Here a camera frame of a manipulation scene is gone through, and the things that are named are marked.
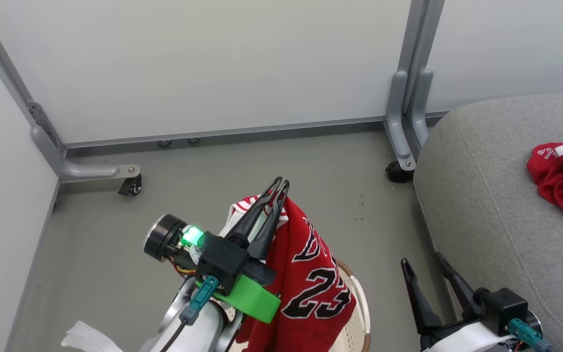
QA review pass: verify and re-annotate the cream perforated laundry basket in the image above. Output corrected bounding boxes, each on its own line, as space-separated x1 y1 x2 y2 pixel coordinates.
329 258 373 352

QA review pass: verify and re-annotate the black cable with teal plug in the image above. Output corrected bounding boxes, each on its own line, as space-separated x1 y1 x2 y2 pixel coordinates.
159 275 220 352
508 318 554 352

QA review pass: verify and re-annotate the grey metal partition post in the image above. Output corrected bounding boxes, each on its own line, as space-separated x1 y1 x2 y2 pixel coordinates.
0 12 142 184
383 0 446 173

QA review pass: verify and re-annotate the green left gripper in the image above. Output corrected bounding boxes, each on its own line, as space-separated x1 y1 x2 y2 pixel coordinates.
196 177 291 325

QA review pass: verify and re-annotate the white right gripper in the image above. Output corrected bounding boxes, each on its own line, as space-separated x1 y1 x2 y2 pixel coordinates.
401 253 518 352

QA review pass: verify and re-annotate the red basketball jersey number 23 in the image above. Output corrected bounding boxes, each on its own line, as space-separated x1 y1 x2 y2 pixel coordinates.
219 195 358 352

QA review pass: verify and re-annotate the grey partition bottom rail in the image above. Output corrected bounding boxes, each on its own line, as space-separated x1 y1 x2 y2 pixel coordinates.
62 111 451 150

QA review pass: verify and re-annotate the white crumpled cloth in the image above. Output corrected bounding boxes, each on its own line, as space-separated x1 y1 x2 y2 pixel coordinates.
61 320 127 352

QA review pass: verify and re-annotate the black caster wheel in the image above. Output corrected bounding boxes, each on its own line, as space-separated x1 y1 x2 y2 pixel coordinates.
385 161 414 184
117 175 143 197

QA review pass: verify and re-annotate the grey fabric sofa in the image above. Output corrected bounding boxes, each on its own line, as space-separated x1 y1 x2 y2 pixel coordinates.
412 93 563 352

